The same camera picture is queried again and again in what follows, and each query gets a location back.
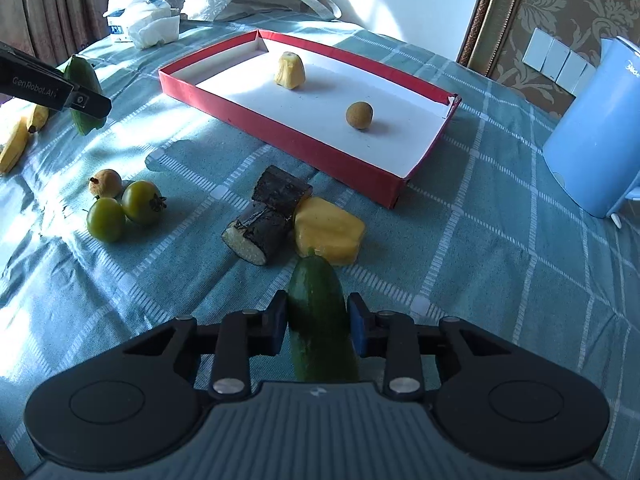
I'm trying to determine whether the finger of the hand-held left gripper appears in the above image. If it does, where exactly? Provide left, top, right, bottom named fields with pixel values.
left=0, top=42, right=112, bottom=117

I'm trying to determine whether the white tissue pack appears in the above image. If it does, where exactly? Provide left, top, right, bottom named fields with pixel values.
left=102, top=0, right=173, bottom=43

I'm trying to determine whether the blue electric kettle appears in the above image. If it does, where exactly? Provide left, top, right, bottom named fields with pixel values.
left=541, top=36, right=640, bottom=228

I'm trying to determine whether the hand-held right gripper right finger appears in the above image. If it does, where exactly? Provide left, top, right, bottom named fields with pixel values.
left=347, top=292, right=516, bottom=402

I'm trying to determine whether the green tomato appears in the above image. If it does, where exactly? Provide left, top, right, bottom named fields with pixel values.
left=86, top=197, right=127, bottom=244
left=121, top=180, right=167, bottom=226

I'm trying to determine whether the red cardboard box tray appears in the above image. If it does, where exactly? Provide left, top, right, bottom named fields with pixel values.
left=158, top=29, right=462, bottom=209

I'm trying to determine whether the crumpled white tissue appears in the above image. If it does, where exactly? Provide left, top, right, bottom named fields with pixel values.
left=129, top=14, right=181, bottom=50

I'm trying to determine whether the ornate wooden frame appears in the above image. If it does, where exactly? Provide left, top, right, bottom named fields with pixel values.
left=456, top=0, right=536, bottom=78

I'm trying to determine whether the white wall switch panel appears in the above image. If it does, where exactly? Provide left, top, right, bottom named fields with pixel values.
left=523, top=27, right=598, bottom=96

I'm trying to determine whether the eggplant piece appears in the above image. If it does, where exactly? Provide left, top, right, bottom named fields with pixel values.
left=221, top=206, right=297, bottom=267

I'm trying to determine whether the teal checked tablecloth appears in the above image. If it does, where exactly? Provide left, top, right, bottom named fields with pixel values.
left=0, top=10, right=640, bottom=480

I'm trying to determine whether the yellow pineapple chunk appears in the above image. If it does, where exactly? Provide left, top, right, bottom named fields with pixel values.
left=292, top=196, right=366, bottom=267
left=273, top=51, right=306, bottom=91

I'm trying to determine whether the brown curtain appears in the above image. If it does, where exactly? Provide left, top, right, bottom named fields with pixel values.
left=0, top=0, right=126, bottom=68

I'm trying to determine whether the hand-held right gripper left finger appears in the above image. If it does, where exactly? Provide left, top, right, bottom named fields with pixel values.
left=122, top=292, right=289, bottom=402

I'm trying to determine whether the yellow banana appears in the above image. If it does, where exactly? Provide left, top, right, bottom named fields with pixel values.
left=0, top=116, right=31, bottom=176
left=26, top=102, right=51, bottom=135

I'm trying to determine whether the green cucumber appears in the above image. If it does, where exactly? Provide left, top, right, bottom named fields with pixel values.
left=285, top=247, right=362, bottom=383
left=64, top=55, right=108, bottom=137

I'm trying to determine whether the brown longan fruit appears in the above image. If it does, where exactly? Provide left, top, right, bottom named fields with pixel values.
left=88, top=169, right=123, bottom=200
left=346, top=101, right=374, bottom=132

